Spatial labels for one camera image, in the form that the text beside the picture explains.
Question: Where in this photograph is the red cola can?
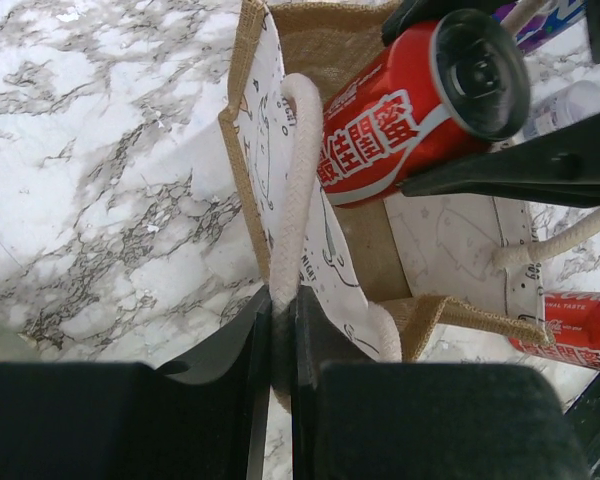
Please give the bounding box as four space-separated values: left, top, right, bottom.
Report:
509 292 600 371
317 8 531 207

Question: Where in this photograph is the red cola can front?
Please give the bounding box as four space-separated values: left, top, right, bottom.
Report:
509 292 600 371

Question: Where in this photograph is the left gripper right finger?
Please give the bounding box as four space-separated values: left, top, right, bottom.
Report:
290 287 589 479

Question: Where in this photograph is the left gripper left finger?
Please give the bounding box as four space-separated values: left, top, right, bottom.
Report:
0 289 271 479

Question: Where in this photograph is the purple Fanta can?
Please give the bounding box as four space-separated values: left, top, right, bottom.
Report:
516 0 587 55

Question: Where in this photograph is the jute canvas tote bag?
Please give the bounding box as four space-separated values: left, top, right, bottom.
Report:
219 1 600 405

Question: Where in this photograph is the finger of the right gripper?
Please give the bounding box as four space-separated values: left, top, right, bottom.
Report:
400 113 600 208
382 0 495 43

